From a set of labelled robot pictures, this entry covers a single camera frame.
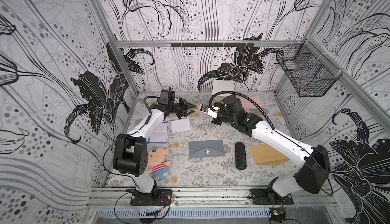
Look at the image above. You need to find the dark grey envelope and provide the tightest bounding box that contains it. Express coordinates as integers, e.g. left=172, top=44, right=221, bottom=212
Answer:
left=188, top=140, right=225, bottom=159

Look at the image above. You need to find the black remote control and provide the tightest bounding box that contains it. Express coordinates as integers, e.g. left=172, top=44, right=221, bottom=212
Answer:
left=235, top=142, right=247, bottom=170

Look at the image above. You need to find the pig plush toy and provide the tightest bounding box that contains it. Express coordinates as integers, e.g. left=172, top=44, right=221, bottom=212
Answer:
left=148, top=148, right=171, bottom=182

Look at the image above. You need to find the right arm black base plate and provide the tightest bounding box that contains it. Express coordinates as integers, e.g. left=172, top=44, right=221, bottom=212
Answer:
left=248, top=177, right=294, bottom=205

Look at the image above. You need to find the pink envelope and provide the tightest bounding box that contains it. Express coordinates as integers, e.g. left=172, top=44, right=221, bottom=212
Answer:
left=237, top=95, right=266, bottom=110

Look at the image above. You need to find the white mini drawer box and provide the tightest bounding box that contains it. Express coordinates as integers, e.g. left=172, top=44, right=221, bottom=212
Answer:
left=212, top=80, right=235, bottom=95

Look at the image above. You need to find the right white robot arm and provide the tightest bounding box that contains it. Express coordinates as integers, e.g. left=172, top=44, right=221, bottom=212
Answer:
left=200, top=91, right=331, bottom=200

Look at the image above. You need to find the tan kraft envelope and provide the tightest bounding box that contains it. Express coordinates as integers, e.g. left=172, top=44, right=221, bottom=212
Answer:
left=249, top=143, right=289, bottom=166

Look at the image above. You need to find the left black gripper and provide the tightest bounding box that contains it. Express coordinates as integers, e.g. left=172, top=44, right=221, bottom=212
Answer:
left=166, top=97, right=195, bottom=118

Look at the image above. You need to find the black wall bar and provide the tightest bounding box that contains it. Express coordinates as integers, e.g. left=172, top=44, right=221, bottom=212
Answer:
left=170, top=42, right=255, bottom=47

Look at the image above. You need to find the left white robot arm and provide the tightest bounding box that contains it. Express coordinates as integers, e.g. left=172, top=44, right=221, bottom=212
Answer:
left=112, top=89, right=196, bottom=194

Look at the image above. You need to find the small green circuit board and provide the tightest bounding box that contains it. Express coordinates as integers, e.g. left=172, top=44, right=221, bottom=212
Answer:
left=269, top=208, right=286, bottom=223

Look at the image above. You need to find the white slotted cable duct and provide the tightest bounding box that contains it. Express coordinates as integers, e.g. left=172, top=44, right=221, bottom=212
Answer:
left=95, top=207, right=269, bottom=219

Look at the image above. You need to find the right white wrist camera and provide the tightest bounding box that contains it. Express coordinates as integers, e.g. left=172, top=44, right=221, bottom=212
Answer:
left=200, top=104, right=219, bottom=118

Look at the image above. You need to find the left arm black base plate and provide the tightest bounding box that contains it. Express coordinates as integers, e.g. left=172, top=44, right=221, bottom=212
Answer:
left=130, top=188, right=173, bottom=206

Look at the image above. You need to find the black wire basket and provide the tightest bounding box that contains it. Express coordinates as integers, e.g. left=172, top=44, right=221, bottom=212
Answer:
left=276, top=44, right=342, bottom=97

